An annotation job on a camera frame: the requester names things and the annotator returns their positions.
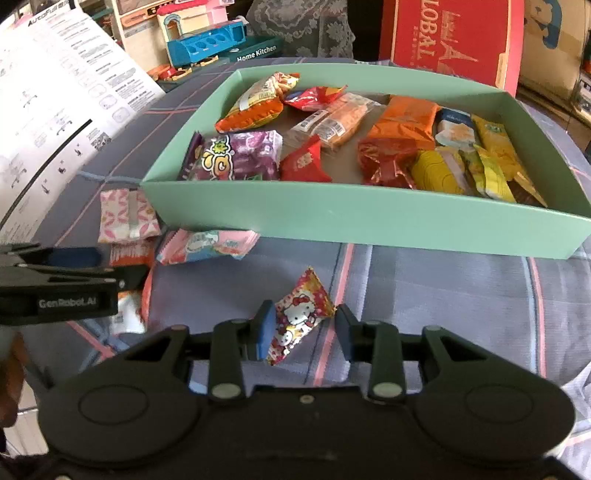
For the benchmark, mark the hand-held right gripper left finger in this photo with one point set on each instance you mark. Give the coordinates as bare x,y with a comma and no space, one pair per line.
264,332

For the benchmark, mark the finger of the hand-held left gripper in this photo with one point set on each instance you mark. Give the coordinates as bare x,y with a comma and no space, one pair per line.
76,257
92,277

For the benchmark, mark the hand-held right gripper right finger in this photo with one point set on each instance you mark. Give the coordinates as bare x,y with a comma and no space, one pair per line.
345,334

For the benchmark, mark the cartoon cat candy packet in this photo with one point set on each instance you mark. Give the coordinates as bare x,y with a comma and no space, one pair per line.
300,314

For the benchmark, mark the green cardboard box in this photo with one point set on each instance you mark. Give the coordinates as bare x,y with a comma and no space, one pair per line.
346,217

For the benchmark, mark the person's left hand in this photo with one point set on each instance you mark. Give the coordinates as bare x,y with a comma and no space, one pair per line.
10,378

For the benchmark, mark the red orange snack packet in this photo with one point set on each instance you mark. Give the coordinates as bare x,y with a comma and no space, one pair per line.
131,254

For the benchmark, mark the white orange snack packet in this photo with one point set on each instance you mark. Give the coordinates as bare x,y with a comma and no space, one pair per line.
129,314

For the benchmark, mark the pink floral packet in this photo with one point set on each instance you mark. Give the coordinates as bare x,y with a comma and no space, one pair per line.
127,217

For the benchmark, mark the pink cartoon snack packet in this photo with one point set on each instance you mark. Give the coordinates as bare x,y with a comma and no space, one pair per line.
203,247

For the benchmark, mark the white instruction sheet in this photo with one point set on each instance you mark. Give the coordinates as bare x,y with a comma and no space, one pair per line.
60,115

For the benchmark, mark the red gold-print packet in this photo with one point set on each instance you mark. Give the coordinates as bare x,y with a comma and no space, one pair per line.
304,161

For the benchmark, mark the shiny red wrapper packet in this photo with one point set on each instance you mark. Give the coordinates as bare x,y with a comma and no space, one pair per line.
390,161

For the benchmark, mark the purple candy packet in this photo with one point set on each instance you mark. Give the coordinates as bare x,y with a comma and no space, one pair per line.
249,152

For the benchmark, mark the small red toy car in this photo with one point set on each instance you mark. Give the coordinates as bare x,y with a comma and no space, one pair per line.
168,73

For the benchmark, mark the yellow green snack packet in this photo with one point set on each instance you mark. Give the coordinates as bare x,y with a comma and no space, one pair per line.
491,180

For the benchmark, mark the clear orange cracker packet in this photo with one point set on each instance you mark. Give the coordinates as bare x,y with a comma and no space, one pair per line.
337,120

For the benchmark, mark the orange chip packet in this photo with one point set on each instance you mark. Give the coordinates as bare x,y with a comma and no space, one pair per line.
254,115

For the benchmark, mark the blue white snack packet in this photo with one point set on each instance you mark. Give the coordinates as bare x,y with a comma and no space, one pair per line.
455,131

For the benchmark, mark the small red candy packet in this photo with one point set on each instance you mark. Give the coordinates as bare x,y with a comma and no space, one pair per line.
309,98

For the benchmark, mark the yellow snack bar packet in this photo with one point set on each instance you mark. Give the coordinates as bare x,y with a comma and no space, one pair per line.
496,143

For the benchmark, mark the blue toy tray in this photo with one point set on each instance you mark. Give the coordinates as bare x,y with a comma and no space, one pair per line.
203,46

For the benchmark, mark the toy kitchen playset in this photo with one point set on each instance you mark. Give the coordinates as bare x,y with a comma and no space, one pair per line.
184,18

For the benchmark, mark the dark green toy box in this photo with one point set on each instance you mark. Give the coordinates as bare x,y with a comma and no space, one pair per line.
254,50

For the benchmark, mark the grey lace cloth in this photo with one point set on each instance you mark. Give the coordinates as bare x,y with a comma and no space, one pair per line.
300,27

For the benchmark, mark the red gift box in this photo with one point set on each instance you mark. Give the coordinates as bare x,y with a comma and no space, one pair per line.
443,41

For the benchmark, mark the bear print cardboard box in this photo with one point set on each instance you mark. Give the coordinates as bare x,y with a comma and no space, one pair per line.
554,41

